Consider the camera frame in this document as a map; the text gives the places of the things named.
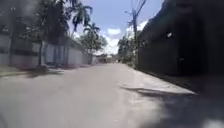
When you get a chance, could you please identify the overhead wires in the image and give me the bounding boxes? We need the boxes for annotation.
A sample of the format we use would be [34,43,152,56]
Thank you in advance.
[131,0,148,18]

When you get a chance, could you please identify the row of palm trees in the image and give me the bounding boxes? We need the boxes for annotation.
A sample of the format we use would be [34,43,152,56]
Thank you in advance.
[9,0,108,69]

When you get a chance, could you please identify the concrete sidewalk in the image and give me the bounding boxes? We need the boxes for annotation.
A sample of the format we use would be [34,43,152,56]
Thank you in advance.
[0,64,41,78]

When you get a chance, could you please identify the green trees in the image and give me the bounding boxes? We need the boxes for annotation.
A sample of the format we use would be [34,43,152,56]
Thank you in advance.
[117,34,136,64]

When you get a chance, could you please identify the grey concrete road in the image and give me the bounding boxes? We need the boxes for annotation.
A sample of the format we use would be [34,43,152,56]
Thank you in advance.
[0,62,224,128]

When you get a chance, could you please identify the utility pole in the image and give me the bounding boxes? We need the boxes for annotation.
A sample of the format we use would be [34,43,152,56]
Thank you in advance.
[125,8,140,69]

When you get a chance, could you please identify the long dark building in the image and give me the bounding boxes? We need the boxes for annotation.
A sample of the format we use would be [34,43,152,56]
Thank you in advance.
[136,0,224,77]

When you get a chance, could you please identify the pale boundary wall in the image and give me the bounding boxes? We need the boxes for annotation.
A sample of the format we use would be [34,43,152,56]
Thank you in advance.
[0,33,98,67]

